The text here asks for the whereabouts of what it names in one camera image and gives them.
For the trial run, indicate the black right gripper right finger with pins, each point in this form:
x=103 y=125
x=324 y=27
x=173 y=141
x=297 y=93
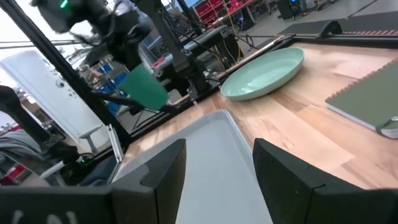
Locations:
x=289 y=189

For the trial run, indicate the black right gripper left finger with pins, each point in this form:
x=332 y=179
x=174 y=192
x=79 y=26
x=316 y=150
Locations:
x=161 y=186

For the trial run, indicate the dark green cup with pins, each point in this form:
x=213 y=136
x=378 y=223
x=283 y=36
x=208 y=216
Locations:
x=146 y=88

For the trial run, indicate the mint green plate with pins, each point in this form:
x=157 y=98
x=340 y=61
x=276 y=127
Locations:
x=261 y=74

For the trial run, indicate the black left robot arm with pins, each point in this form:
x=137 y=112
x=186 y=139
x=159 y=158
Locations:
x=183 y=62

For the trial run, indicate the grey plastic tray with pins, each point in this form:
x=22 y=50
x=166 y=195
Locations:
x=211 y=161

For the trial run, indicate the grey desk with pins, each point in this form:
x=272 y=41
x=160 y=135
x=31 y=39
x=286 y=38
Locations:
x=202 y=39

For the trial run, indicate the white door panel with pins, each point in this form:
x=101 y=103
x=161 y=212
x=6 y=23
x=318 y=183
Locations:
x=46 y=93

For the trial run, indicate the red storage bins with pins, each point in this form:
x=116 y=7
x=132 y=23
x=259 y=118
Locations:
x=211 y=9

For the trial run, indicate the green spiral notebook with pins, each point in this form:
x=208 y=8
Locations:
x=370 y=99

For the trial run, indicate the black hazard-striped floor mat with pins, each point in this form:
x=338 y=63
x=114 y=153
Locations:
x=311 y=28

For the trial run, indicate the black aluminium table frame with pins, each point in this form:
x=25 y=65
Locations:
x=56 y=56

